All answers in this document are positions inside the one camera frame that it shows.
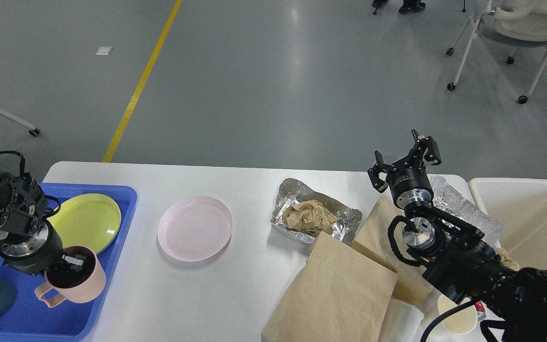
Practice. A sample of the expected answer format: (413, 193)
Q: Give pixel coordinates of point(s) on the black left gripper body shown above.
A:
(41, 252)

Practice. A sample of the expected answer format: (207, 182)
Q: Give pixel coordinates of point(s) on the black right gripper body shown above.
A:
(408, 183)

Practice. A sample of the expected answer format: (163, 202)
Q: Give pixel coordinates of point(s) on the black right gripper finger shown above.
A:
(378, 168)
(425, 151)

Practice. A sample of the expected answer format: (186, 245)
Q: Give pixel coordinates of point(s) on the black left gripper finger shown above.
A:
(73, 263)

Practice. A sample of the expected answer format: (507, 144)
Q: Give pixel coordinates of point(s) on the pink mug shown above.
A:
(77, 287)

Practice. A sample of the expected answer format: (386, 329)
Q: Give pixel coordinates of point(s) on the pink plate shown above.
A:
(195, 228)

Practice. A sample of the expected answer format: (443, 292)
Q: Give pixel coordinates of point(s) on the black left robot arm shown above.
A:
(23, 204)

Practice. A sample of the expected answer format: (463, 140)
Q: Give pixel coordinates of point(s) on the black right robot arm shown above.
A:
(457, 260)

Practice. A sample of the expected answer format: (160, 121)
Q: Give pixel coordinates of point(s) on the clear plastic bottle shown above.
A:
(448, 199)

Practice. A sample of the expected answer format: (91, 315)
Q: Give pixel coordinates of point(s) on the yellow plate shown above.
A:
(91, 220)

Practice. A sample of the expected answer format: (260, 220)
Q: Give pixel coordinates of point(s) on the rear brown paper bag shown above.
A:
(372, 242)

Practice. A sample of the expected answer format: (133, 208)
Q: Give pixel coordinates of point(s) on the brown paper bag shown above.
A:
(372, 242)
(339, 296)

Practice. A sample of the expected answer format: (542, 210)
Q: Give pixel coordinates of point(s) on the blue plastic tray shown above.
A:
(30, 320)

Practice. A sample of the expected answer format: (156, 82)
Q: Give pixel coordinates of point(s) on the crumpled brown paper ball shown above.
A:
(309, 217)

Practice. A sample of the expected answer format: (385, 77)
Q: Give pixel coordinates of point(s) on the white plastic bin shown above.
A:
(521, 205)

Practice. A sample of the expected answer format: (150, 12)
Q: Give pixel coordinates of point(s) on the front brown paper bag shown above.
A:
(339, 296)

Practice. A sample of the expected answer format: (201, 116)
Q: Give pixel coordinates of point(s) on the white paper cup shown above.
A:
(460, 323)

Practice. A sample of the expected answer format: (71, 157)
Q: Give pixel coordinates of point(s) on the red can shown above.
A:
(480, 309)

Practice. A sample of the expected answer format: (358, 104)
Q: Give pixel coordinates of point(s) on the white office chair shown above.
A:
(516, 23)

